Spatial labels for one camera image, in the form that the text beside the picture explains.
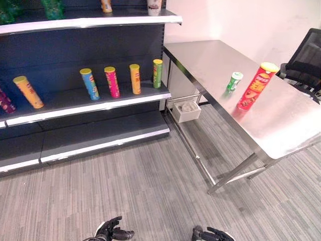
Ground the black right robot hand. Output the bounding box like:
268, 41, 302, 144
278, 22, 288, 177
191, 225, 235, 241

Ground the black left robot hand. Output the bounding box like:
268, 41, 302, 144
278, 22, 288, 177
86, 215, 135, 241

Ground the white open box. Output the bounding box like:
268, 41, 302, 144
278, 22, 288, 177
172, 99, 202, 124

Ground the stainless steel table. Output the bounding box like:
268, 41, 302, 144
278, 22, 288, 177
163, 40, 321, 195

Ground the blue chips can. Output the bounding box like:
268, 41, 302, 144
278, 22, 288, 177
79, 68, 100, 101

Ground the pink chips can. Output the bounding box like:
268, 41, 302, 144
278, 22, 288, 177
104, 66, 121, 98

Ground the dark store shelf unit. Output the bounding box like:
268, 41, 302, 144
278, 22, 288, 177
0, 0, 183, 174

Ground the orange chips can yellow lid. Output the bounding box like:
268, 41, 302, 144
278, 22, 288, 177
129, 64, 142, 95

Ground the small green gum bottle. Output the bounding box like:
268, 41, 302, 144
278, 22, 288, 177
226, 71, 244, 92

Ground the red chips can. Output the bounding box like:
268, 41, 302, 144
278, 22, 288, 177
236, 62, 280, 111

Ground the green chips can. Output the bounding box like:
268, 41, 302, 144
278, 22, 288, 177
152, 59, 163, 89

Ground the large orange chips can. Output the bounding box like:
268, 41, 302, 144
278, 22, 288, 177
13, 75, 45, 109

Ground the purple chips can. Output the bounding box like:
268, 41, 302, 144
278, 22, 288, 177
0, 87, 17, 114

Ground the black mesh office chair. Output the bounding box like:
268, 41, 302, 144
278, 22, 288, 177
278, 28, 321, 105

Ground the orange cup container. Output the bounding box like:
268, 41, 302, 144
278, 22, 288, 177
100, 0, 113, 13

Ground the white cup container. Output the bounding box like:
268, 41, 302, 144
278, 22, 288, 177
146, 0, 164, 16

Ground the green snack bag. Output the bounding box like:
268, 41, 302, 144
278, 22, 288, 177
40, 0, 65, 21
0, 0, 24, 25

